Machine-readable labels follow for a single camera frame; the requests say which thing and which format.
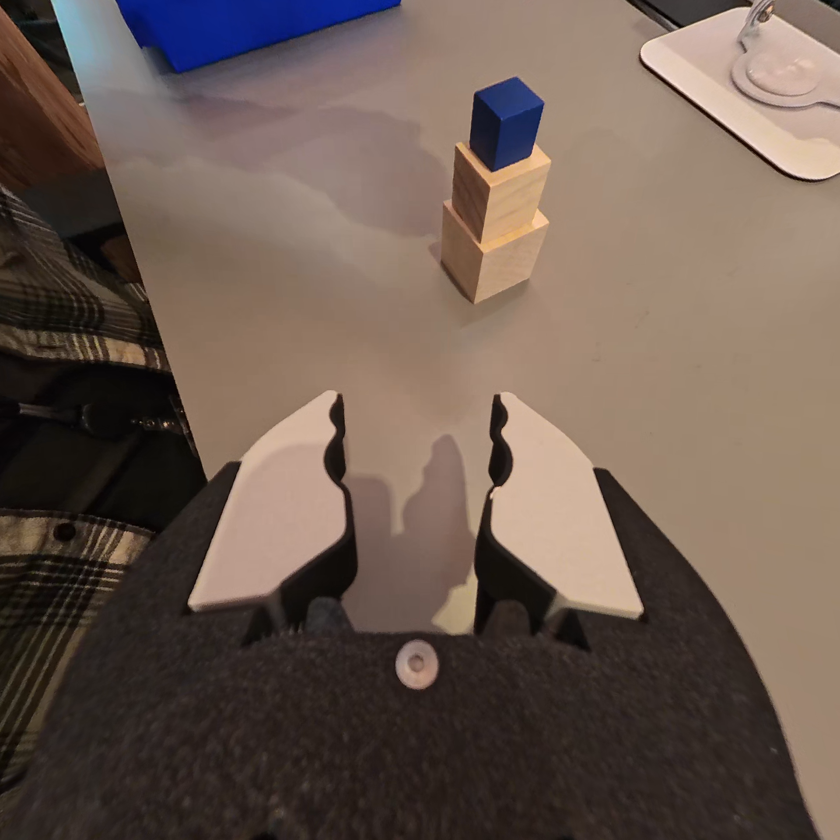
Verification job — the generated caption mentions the blue plastic bin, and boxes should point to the blue plastic bin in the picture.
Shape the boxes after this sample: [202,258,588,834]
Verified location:
[117,0,403,73]

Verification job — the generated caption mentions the medium plain wooden cube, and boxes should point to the medium plain wooden cube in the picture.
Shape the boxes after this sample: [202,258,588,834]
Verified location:
[451,141,551,245]

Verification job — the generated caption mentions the brown wooden cabinet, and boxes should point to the brown wooden cabinet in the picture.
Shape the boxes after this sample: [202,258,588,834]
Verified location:
[0,7,142,283]

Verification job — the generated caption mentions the large plain wooden cube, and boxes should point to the large plain wooden cube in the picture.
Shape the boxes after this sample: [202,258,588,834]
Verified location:
[441,200,550,305]

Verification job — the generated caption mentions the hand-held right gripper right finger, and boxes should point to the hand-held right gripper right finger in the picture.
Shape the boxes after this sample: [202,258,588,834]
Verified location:
[474,392,645,632]

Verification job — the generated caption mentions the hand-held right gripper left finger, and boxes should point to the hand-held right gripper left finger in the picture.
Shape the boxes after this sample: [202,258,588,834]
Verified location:
[188,391,360,624]

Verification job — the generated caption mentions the blue wooden cube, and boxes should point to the blue wooden cube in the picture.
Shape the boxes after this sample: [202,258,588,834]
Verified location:
[469,77,546,172]

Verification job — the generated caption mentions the white document stand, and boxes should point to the white document stand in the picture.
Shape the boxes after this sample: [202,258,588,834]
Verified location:
[640,0,840,181]

